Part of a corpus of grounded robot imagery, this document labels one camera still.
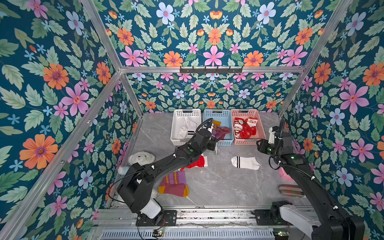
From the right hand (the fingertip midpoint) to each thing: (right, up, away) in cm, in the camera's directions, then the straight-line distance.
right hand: (263, 140), depth 81 cm
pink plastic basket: (0, +17, +34) cm, 38 cm away
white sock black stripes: (-24, -7, +12) cm, 28 cm away
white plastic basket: (-47, +11, +28) cm, 55 cm away
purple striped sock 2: (-49, -25, +3) cm, 55 cm away
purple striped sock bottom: (-21, +4, +20) cm, 30 cm away
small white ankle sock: (-48, +4, +24) cm, 53 cm away
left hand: (-26, +2, +2) cm, 26 cm away
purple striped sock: (-23, +10, +31) cm, 40 cm away
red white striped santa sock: (-9, +7, +24) cm, 26 cm away
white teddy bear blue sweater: (-68, -10, +4) cm, 69 cm away
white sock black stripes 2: (-31, -15, +12) cm, 37 cm away
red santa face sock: (+4, +11, +30) cm, 32 cm away
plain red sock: (-2, +4, +24) cm, 24 cm away
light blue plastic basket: (-16, +15, +34) cm, 41 cm away
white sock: (-4, -16, +12) cm, 20 cm away
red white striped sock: (-35, -15, +12) cm, 40 cm away
